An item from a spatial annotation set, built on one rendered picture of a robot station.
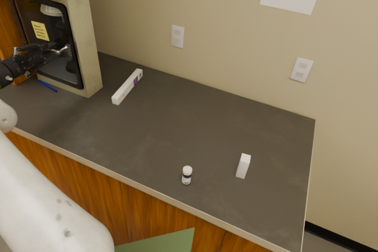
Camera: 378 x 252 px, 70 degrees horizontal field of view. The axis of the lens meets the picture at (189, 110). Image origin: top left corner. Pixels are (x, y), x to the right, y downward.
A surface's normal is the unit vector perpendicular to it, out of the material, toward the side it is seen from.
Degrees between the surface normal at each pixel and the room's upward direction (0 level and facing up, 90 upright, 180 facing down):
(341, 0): 90
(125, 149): 0
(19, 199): 28
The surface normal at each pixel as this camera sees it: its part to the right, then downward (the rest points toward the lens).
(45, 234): 0.24, -0.38
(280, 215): 0.08, -0.76
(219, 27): -0.40, 0.57
